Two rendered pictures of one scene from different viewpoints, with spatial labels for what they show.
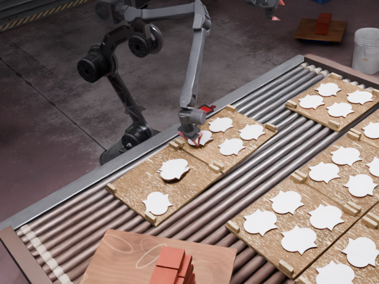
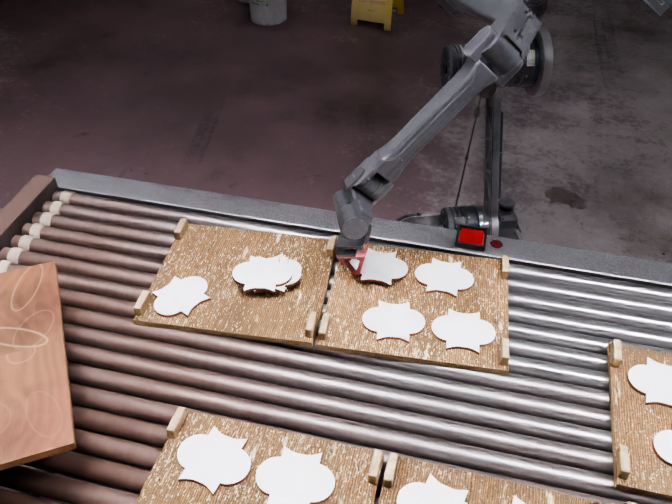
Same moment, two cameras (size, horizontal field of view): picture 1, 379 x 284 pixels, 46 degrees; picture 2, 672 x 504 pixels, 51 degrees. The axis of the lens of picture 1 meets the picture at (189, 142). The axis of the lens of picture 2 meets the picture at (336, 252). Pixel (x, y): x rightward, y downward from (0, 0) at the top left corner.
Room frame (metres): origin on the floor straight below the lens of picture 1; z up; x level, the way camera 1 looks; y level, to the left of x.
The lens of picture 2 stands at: (0.92, -0.95, 2.09)
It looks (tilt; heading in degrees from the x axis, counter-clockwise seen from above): 42 degrees down; 51
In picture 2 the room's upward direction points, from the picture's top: straight up
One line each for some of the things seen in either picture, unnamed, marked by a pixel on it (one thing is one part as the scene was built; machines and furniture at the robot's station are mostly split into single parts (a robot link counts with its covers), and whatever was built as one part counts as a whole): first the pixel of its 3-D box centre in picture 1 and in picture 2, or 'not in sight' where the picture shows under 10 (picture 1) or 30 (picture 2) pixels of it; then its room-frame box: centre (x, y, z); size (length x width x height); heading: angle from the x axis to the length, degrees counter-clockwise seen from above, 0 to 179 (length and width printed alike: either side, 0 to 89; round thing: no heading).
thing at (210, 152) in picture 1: (225, 137); (417, 302); (1.79, -0.18, 0.93); 0.41 x 0.35 x 0.02; 131
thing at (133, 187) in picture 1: (163, 181); (242, 279); (1.52, 0.14, 0.93); 0.41 x 0.35 x 0.02; 131
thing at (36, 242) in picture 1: (202, 142); (391, 279); (1.81, -0.07, 0.90); 1.95 x 0.05 x 0.05; 127
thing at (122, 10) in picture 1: (123, 11); not in sight; (2.28, 0.27, 1.45); 0.09 x 0.08 x 0.12; 146
